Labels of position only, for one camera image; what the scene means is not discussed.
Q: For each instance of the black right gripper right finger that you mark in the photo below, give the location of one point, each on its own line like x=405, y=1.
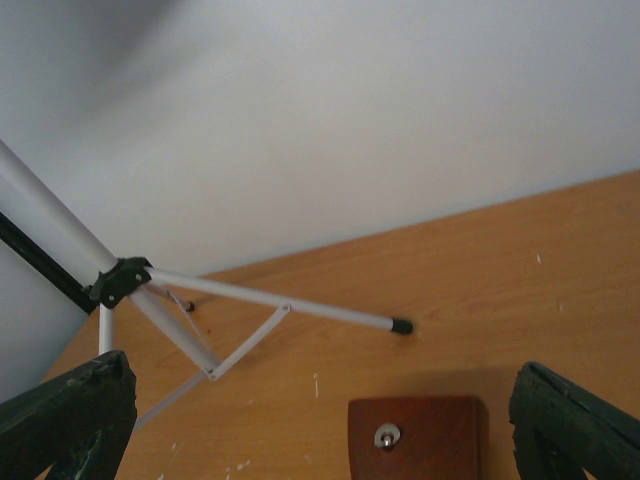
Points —
x=562, y=431

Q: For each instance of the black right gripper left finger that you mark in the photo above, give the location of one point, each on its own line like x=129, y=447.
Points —
x=74, y=426

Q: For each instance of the brown wooden metronome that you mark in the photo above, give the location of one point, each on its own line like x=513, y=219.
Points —
x=420, y=437

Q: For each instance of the white tripod music stand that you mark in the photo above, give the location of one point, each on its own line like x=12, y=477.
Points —
x=134, y=278

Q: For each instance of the black enclosure frame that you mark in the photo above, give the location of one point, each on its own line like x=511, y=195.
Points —
x=45, y=265

